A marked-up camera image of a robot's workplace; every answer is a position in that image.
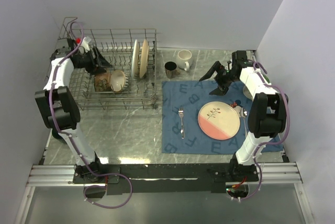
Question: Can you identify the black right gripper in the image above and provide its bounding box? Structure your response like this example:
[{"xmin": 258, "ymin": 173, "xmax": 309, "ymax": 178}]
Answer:
[{"xmin": 200, "ymin": 61, "xmax": 238, "ymax": 97}]

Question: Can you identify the metal wire dish rack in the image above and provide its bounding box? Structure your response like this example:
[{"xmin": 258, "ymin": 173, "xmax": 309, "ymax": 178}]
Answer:
[{"xmin": 55, "ymin": 17, "xmax": 157, "ymax": 110}]

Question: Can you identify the pink and cream plate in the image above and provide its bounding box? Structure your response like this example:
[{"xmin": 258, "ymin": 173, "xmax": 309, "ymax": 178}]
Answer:
[{"xmin": 198, "ymin": 102, "xmax": 240, "ymax": 140}]

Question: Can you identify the white strawberry pattern plate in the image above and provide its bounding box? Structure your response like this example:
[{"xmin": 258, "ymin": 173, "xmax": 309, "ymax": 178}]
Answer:
[{"xmin": 131, "ymin": 39, "xmax": 139, "ymax": 79}]

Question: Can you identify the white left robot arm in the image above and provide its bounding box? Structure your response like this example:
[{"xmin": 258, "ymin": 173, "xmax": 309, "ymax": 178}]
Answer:
[{"xmin": 35, "ymin": 37, "xmax": 110, "ymax": 183}]

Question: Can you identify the beige plate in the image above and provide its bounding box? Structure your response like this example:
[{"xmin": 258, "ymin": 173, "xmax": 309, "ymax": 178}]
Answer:
[{"xmin": 139, "ymin": 39, "xmax": 149, "ymax": 78}]

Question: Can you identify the dark green mug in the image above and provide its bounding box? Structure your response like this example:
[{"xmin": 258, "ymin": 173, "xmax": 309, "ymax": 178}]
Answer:
[{"xmin": 51, "ymin": 129, "xmax": 64, "ymax": 143}]

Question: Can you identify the silver spoon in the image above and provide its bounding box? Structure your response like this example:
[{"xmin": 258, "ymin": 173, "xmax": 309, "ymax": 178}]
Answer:
[{"xmin": 230, "ymin": 102, "xmax": 248, "ymax": 136}]

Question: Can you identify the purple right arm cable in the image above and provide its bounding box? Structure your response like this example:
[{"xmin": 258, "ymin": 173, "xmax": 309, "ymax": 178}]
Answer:
[{"xmin": 252, "ymin": 61, "xmax": 291, "ymax": 201}]

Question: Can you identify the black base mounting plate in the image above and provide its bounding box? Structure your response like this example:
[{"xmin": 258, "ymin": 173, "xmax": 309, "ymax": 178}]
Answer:
[{"xmin": 73, "ymin": 163, "xmax": 259, "ymax": 195}]

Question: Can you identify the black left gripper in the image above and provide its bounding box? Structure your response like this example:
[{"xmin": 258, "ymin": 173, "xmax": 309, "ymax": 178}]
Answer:
[{"xmin": 75, "ymin": 47, "xmax": 113, "ymax": 75}]

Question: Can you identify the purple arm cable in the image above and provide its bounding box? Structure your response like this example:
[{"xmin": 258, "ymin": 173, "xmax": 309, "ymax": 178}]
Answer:
[
  {"xmin": 48, "ymin": 21, "xmax": 133, "ymax": 209},
  {"xmin": 252, "ymin": 61, "xmax": 291, "ymax": 201}
]

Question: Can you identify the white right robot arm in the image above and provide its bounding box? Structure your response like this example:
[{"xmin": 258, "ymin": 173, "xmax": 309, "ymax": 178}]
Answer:
[{"xmin": 200, "ymin": 50, "xmax": 290, "ymax": 182}]

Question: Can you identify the silver fork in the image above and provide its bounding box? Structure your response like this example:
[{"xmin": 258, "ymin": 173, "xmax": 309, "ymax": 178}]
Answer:
[{"xmin": 178, "ymin": 107, "xmax": 185, "ymax": 139}]

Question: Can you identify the dark brown metal cup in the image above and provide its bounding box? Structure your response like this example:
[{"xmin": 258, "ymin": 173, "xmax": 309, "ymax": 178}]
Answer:
[{"xmin": 164, "ymin": 61, "xmax": 180, "ymax": 79}]

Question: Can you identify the white ceramic mug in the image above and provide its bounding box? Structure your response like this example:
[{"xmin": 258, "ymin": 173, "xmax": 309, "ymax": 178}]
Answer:
[{"xmin": 176, "ymin": 50, "xmax": 193, "ymax": 72}]

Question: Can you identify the floral mug green inside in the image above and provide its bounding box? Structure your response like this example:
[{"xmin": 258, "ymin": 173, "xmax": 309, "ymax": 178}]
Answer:
[{"xmin": 243, "ymin": 74, "xmax": 273, "ymax": 101}]

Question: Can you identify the brown rimmed ceramic bowl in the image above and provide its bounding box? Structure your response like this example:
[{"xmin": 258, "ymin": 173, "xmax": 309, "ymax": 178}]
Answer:
[{"xmin": 94, "ymin": 72, "xmax": 111, "ymax": 92}]

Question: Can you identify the blue letter pattern cloth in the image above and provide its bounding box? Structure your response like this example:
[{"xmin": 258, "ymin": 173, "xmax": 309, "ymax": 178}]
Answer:
[{"xmin": 161, "ymin": 79, "xmax": 284, "ymax": 154}]

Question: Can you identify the aluminium frame rail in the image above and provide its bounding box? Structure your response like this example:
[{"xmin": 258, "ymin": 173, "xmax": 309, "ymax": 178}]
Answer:
[{"xmin": 26, "ymin": 163, "xmax": 303, "ymax": 187}]

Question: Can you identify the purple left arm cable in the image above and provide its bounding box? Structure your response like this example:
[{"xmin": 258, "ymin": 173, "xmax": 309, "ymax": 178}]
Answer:
[{"xmin": 48, "ymin": 21, "xmax": 133, "ymax": 209}]

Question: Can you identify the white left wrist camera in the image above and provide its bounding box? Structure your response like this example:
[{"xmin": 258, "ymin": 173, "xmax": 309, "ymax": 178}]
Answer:
[{"xmin": 75, "ymin": 36, "xmax": 91, "ymax": 53}]

